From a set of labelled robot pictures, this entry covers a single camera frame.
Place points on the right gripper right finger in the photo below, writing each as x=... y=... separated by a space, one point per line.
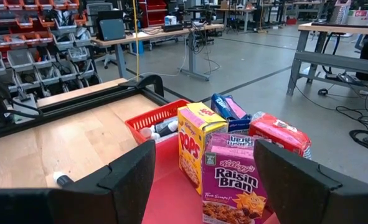
x=311 y=199

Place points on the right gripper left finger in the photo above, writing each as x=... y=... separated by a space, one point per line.
x=78 y=205

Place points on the purple Raisin Bran cereal box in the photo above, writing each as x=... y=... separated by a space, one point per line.
x=230 y=183

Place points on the blue cereal box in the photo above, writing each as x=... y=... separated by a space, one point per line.
x=230 y=112

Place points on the yellow Corn Pops cereal box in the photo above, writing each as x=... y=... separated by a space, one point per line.
x=193 y=146

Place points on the red cereal box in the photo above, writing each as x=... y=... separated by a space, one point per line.
x=280 y=133

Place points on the red plastic tray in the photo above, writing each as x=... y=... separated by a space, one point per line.
x=171 y=193

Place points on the red plastic basket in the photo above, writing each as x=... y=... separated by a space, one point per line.
x=152 y=118

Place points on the storage bin rack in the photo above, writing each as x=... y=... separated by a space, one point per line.
x=31 y=46

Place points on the wooden desk grey legs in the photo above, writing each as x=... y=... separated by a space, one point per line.
x=158 y=32

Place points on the red cabinet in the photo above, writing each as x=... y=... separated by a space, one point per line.
x=154 y=12

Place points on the silver mounting bracket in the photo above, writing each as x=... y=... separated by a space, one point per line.
x=25 y=107

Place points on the wooden workbench grey frame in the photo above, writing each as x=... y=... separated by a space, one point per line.
x=336 y=59

